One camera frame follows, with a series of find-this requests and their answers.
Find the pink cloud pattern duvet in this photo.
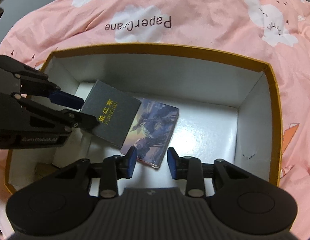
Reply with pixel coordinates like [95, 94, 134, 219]
[0, 0, 310, 239]

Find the orange cardboard storage box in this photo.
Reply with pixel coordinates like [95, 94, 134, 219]
[4, 42, 283, 196]

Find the illustrated card box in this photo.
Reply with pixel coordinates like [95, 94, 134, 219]
[120, 98, 179, 168]

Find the black rectangular gift box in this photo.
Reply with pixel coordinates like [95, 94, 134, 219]
[81, 80, 141, 148]

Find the gold cube box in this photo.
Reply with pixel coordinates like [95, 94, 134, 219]
[35, 163, 60, 179]

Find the white glasses case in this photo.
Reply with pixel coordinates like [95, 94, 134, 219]
[50, 81, 94, 168]

